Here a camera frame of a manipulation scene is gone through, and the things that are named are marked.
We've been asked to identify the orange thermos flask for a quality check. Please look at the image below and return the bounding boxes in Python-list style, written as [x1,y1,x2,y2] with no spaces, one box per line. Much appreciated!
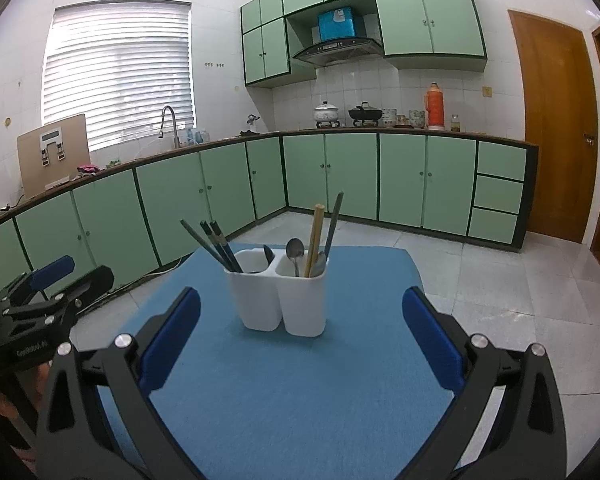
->
[425,82,446,131]

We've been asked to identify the green lower kitchen cabinets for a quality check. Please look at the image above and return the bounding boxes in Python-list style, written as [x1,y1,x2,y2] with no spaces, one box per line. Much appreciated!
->
[0,129,539,311]

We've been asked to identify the green kitchen cabinets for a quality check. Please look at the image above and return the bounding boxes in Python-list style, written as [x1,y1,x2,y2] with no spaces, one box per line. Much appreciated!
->
[0,129,539,311]
[240,0,488,88]

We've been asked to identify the grey metal chopstick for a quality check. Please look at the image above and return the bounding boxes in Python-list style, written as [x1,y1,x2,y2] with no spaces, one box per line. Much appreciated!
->
[179,218,233,273]
[322,191,345,261]

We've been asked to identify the black wok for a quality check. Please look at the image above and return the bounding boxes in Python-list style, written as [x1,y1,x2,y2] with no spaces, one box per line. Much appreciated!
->
[348,101,383,126]

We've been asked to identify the green upper kitchen cabinets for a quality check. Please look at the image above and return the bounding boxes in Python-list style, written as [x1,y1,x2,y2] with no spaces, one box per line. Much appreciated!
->
[240,0,488,88]

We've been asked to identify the white two-compartment utensil holder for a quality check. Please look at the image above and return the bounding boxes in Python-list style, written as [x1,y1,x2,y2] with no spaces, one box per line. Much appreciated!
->
[223,248,328,337]

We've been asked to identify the wooden chopstick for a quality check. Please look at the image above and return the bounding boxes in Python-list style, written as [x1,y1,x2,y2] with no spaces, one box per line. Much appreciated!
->
[304,203,323,278]
[307,203,326,278]

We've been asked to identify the steel kitchen faucet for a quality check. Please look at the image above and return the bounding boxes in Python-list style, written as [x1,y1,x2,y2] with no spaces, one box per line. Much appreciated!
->
[159,105,182,150]

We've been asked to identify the blue table cloth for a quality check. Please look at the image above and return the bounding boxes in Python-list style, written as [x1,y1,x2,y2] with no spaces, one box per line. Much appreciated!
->
[97,242,456,480]

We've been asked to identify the white window blind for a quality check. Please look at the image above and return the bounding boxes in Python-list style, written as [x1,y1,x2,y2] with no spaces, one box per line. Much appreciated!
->
[41,2,198,152]

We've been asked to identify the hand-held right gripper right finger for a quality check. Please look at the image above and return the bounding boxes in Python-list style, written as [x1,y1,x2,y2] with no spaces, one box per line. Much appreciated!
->
[401,287,570,480]

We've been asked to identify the wooden door with handle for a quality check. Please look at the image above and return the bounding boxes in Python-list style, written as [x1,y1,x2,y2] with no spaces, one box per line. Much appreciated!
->
[507,9,600,245]

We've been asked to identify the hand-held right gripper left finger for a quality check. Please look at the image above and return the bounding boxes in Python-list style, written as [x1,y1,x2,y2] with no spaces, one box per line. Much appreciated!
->
[34,287,202,480]

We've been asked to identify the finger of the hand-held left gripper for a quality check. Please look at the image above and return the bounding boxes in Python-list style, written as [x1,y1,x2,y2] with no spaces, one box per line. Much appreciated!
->
[2,266,115,331]
[0,255,76,306]

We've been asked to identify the blue box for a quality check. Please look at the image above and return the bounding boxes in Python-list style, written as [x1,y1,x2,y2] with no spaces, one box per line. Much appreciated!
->
[317,6,356,41]

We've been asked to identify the cardboard box on counter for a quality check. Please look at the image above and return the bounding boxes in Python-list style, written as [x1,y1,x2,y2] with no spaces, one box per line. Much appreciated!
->
[16,113,91,198]

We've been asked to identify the black range hood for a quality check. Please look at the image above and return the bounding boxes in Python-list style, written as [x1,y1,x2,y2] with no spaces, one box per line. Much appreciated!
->
[291,37,384,67]

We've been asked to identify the white lidded pot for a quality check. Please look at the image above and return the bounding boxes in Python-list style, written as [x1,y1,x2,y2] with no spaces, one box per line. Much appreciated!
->
[314,101,340,126]

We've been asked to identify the small steel spoon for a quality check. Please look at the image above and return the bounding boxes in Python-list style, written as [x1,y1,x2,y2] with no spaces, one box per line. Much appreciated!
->
[285,237,306,278]

